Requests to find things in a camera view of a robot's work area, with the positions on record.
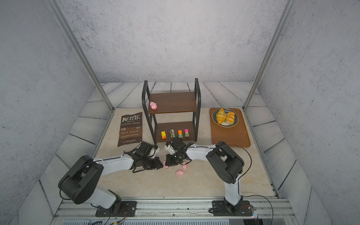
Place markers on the green truck picture box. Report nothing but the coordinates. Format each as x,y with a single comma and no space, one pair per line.
171,133

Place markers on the blue patterned plate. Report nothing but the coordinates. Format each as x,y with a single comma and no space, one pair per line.
224,124

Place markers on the brown wooden tray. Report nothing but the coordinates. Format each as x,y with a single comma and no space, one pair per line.
235,134

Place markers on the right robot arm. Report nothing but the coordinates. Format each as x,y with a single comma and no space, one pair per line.
227,164

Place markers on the orange yellow dump truck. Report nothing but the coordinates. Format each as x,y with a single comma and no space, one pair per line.
163,135

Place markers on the croissant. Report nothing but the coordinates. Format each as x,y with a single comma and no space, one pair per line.
221,116
230,118

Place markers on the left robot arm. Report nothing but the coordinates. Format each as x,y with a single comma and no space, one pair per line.
80,183

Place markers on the left croissant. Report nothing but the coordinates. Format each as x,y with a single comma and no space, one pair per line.
221,116

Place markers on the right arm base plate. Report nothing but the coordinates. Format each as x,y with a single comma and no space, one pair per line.
223,208

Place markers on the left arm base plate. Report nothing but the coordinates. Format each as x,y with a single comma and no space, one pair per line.
119,209

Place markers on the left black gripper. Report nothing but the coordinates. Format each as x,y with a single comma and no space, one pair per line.
156,166

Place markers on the pink pig toy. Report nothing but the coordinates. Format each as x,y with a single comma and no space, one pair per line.
164,165
153,105
185,166
180,172

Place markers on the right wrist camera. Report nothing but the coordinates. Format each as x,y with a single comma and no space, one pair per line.
169,148

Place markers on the green truck pink drum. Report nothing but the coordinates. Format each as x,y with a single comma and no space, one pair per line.
186,133

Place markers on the right croissant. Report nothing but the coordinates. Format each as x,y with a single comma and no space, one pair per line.
230,118

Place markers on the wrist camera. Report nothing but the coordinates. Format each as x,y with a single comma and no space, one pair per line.
155,149
169,148

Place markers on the right aluminium frame post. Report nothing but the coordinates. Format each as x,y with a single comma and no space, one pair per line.
270,51

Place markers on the green truck orange drum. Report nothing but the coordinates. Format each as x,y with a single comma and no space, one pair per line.
180,134

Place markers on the two-tier wooden metal shelf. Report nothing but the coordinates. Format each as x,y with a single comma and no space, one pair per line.
171,103

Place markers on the Kettle potato chips bag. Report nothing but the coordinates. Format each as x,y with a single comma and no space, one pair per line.
131,129

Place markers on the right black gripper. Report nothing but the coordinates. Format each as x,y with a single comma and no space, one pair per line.
169,163

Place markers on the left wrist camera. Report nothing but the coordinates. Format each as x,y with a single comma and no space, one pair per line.
155,149

